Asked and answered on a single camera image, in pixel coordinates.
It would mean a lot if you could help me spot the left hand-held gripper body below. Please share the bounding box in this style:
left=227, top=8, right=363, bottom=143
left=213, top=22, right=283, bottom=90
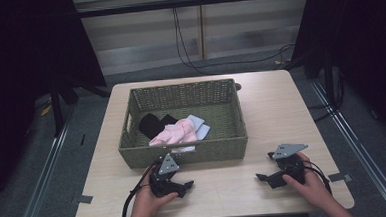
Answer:
left=147, top=152, right=188, bottom=199

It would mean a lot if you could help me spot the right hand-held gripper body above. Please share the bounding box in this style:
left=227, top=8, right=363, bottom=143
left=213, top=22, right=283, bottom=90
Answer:
left=266, top=143, right=311, bottom=188

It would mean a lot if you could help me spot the person's left hand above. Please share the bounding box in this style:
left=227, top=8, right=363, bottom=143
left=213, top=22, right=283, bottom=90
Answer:
left=129, top=173, right=182, bottom=217

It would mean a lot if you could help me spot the person's right hand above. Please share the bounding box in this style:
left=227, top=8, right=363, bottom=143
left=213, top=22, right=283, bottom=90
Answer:
left=280, top=149, right=334, bottom=212

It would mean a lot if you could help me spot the pink cloth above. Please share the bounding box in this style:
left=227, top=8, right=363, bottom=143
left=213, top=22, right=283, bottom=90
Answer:
left=147, top=117, right=199, bottom=148

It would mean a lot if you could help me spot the grey tape piece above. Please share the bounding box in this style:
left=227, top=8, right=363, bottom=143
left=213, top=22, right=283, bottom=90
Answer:
left=76, top=194, right=95, bottom=206
left=328, top=171, right=353, bottom=183

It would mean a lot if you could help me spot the light blue cloth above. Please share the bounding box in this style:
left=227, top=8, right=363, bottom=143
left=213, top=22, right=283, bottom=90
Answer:
left=168, top=113, right=213, bottom=154

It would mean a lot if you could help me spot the black cloth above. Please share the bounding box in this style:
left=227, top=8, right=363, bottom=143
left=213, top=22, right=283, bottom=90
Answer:
left=137, top=111, right=181, bottom=141

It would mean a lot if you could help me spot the green woven basket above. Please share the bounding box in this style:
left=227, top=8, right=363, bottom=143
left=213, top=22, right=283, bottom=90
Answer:
left=114, top=77, right=251, bottom=170

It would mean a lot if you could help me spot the black metal stand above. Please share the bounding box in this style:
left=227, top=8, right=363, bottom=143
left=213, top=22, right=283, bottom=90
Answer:
left=48, top=74, right=114, bottom=138
left=303, top=45, right=348, bottom=123

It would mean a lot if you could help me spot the black curtain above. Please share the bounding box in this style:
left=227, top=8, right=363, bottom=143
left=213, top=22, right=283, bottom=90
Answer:
left=0, top=0, right=114, bottom=213
left=286, top=0, right=386, bottom=152

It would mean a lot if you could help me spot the small yellow floor object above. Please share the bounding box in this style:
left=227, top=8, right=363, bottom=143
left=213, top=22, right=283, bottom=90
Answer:
left=39, top=101, right=54, bottom=117

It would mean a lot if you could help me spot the black horizontal bar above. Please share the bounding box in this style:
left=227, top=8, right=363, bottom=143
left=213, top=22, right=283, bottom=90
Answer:
left=74, top=0, right=312, bottom=19

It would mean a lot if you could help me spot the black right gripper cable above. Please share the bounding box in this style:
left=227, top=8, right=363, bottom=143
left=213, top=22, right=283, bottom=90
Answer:
left=301, top=158, right=334, bottom=198

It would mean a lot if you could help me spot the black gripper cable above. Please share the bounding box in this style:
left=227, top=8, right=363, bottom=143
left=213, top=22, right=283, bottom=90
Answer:
left=301, top=158, right=334, bottom=198
left=116, top=160, right=165, bottom=217

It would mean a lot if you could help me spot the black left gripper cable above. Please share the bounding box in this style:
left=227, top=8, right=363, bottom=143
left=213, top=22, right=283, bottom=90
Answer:
left=116, top=160, right=165, bottom=217

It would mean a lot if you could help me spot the metal floor rail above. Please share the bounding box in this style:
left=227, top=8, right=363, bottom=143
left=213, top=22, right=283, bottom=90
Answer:
left=309, top=74, right=386, bottom=217
left=6, top=103, right=82, bottom=217

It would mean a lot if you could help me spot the black wall cable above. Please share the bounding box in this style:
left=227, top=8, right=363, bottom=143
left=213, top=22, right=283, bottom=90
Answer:
left=171, top=0, right=297, bottom=78

